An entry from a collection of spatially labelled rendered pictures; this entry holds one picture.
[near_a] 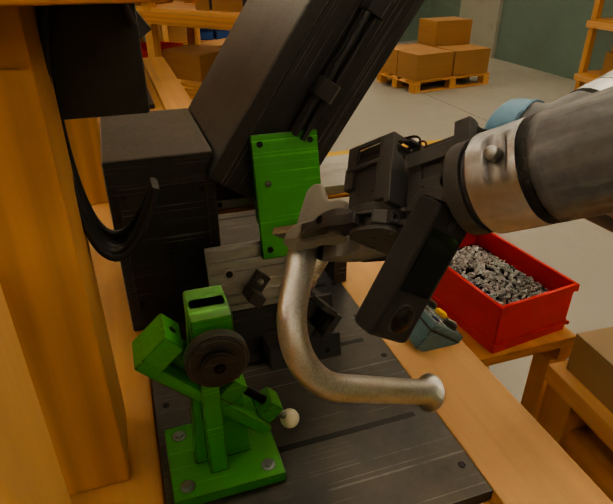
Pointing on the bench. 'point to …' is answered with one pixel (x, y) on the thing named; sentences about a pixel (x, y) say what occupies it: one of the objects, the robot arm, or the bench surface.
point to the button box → (433, 332)
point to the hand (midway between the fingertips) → (306, 252)
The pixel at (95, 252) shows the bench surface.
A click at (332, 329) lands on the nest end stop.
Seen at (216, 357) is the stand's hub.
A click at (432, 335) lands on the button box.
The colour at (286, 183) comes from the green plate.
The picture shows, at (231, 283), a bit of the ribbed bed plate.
